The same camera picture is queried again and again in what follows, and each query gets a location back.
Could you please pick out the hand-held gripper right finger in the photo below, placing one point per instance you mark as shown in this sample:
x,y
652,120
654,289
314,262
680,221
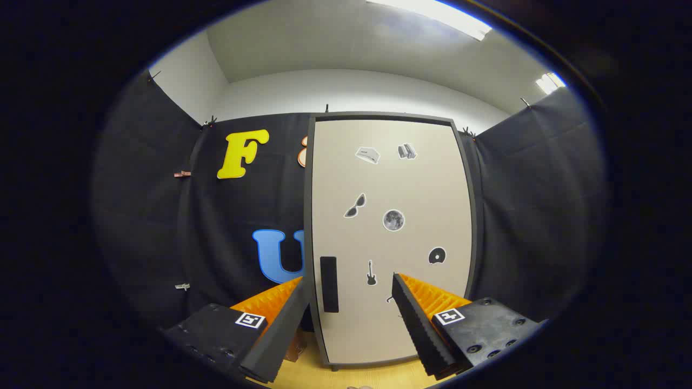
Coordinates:
x,y
416,329

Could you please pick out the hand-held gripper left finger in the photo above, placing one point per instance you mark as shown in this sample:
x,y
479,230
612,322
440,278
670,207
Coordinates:
x,y
281,335

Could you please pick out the grey cabinet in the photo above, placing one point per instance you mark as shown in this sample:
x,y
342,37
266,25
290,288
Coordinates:
x,y
308,216

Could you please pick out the small ceiling light panel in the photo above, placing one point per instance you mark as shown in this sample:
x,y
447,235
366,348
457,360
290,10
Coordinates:
x,y
550,83

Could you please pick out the long ceiling light panel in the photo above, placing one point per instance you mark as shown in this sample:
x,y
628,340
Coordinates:
x,y
432,13

